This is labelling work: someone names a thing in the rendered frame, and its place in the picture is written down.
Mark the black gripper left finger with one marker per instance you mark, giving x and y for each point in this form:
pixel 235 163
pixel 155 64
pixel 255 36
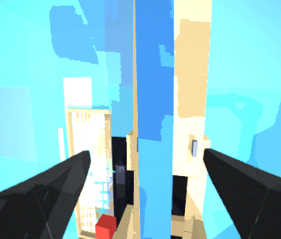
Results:
pixel 41 207

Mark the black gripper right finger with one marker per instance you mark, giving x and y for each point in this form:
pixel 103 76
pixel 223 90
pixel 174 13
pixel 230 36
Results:
pixel 251 196

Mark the red cube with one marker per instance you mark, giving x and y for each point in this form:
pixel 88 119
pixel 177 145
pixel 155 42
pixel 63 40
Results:
pixel 105 227

